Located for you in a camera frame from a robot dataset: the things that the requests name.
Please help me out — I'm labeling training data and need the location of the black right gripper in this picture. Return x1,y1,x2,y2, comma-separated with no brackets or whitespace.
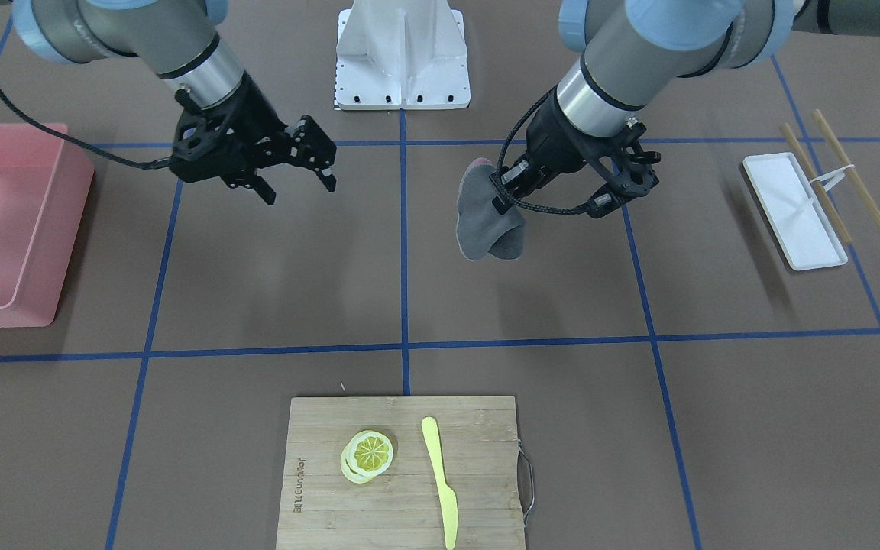
168,73,338,206

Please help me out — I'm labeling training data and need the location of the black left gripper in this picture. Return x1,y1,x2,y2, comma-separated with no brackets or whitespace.
491,96,601,215

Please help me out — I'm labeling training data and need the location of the grey pink cleaning cloth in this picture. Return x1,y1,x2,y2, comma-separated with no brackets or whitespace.
455,157,526,261

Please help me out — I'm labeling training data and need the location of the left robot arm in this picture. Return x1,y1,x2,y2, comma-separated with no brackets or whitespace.
490,1,880,218

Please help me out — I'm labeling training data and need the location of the pink plastic bin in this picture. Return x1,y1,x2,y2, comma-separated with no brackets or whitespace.
0,123,95,328

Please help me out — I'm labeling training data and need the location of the white rectangular tray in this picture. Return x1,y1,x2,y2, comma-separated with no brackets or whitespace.
742,152,848,272

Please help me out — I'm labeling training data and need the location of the wooden rod near tray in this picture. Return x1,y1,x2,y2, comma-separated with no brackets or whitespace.
780,122,853,246

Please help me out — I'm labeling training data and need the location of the yellow lemon slice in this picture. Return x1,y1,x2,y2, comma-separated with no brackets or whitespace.
340,429,394,484

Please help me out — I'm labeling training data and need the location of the yellow plastic knife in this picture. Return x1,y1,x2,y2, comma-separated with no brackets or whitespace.
420,416,460,549

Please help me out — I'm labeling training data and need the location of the wooden rod far side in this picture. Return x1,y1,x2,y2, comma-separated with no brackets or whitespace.
810,109,880,231

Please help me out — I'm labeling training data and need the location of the white rod holder clip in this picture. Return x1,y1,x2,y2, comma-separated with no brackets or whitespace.
809,163,855,195

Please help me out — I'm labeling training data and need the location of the bamboo cutting board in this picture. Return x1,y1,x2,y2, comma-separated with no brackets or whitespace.
276,396,526,549

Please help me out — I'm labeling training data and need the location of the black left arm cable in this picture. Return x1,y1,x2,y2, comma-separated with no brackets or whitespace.
495,84,601,216

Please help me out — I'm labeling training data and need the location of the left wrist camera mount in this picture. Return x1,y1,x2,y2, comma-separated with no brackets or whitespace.
580,116,662,218

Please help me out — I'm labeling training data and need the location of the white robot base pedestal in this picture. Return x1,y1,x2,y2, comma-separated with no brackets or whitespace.
333,1,471,111

